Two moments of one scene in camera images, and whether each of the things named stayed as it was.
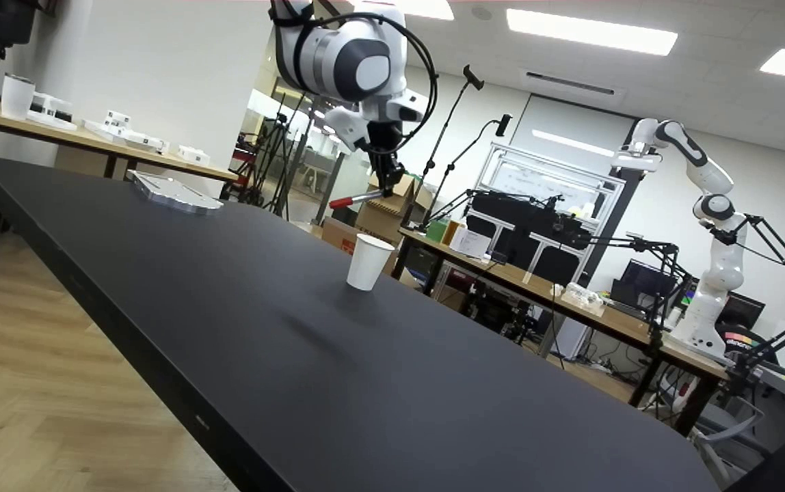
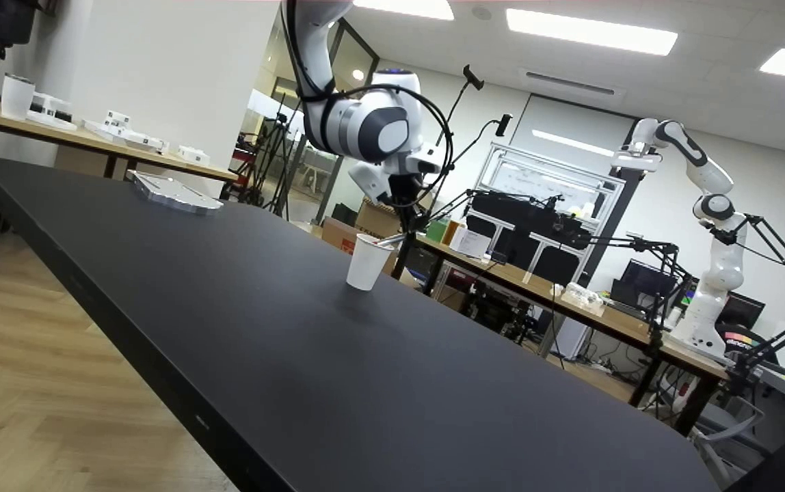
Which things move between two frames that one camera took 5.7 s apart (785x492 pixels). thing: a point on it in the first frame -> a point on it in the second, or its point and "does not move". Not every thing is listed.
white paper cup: x=367 y=261 does not move
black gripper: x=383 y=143 -> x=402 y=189
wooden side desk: x=86 y=139 does not move
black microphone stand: x=476 y=80 does not move
